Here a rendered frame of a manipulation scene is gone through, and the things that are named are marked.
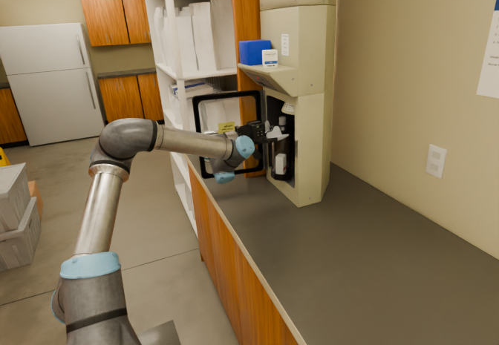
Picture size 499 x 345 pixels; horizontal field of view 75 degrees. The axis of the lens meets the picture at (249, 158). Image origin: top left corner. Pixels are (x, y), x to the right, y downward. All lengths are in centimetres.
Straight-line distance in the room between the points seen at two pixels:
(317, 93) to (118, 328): 96
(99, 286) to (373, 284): 74
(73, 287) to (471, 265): 109
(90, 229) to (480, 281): 110
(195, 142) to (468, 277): 91
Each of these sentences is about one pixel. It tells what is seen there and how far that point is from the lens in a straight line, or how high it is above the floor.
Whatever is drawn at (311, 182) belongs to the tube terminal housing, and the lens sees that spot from 138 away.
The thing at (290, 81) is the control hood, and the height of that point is 147.
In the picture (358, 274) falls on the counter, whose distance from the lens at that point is 112.
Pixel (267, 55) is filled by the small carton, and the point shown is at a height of 155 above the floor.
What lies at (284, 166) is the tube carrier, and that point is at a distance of 140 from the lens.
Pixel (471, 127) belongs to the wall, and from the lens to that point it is 128.
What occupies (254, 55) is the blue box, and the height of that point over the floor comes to 155.
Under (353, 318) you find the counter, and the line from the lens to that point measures 99.
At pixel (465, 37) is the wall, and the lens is 128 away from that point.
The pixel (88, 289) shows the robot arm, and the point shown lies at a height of 120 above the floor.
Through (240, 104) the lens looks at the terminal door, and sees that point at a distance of 149.
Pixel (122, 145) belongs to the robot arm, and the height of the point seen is 137.
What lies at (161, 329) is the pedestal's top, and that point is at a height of 94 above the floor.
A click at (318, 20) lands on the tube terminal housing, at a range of 124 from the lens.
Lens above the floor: 167
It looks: 23 degrees down
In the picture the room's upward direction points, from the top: 3 degrees counter-clockwise
